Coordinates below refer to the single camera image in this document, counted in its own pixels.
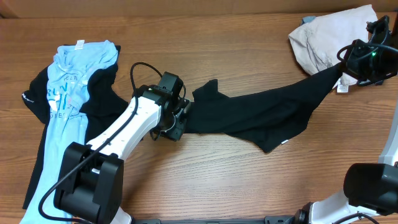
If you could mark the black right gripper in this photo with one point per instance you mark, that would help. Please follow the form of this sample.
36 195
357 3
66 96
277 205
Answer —
352 68

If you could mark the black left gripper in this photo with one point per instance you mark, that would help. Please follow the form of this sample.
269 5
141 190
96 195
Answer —
183 111

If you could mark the black t-shirt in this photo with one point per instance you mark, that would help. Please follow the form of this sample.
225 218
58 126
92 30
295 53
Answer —
103 107
267 118

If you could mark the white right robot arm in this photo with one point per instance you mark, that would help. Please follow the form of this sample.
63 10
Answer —
369 189

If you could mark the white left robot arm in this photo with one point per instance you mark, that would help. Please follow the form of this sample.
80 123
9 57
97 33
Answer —
90 184

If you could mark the white folded garment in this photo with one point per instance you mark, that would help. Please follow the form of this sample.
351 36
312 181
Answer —
316 44

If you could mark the black t-shirt under blue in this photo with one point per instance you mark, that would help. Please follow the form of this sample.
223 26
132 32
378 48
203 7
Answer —
103 107

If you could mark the blue garment under white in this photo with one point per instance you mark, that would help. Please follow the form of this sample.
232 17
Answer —
307 19

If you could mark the light blue t-shirt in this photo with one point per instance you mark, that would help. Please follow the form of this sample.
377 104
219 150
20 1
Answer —
56 96

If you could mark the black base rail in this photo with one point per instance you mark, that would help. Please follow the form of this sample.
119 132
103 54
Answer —
284 219

